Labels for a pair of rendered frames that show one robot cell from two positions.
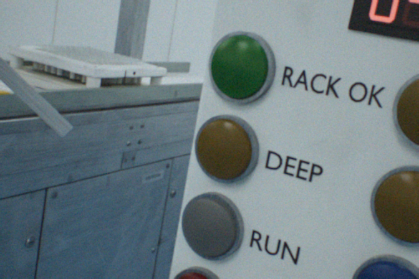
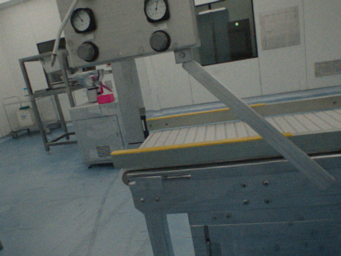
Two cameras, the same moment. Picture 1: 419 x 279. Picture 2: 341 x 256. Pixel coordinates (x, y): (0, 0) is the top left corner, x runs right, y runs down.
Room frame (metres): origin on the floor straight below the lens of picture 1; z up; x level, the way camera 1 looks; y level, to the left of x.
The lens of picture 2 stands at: (0.67, -0.02, 1.11)
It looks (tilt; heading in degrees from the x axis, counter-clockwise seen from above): 14 degrees down; 75
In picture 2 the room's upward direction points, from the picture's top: 10 degrees counter-clockwise
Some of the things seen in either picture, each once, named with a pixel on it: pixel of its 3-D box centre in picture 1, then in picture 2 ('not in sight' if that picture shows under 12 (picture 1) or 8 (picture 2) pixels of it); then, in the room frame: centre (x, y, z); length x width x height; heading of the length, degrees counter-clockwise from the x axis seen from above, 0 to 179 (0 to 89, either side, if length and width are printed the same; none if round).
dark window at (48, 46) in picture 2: not in sight; (67, 63); (0.36, 6.46, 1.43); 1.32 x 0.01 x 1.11; 150
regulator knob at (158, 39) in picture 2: not in sight; (158, 37); (0.79, 0.39, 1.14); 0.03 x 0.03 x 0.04; 62
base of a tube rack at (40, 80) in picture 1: (87, 83); not in sight; (1.36, 0.30, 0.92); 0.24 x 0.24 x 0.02; 61
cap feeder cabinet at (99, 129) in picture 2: not in sight; (109, 130); (0.80, 3.27, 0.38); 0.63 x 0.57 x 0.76; 150
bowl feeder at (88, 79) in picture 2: not in sight; (97, 86); (0.79, 3.34, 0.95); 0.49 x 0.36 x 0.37; 150
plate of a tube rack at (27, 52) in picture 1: (90, 61); not in sight; (1.36, 0.30, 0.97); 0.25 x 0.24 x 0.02; 61
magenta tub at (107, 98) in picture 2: not in sight; (105, 98); (0.83, 3.02, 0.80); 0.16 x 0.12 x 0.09; 150
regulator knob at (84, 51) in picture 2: not in sight; (85, 48); (0.68, 0.45, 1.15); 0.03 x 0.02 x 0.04; 152
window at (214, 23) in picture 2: not in sight; (218, 33); (3.29, 4.79, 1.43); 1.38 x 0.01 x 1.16; 150
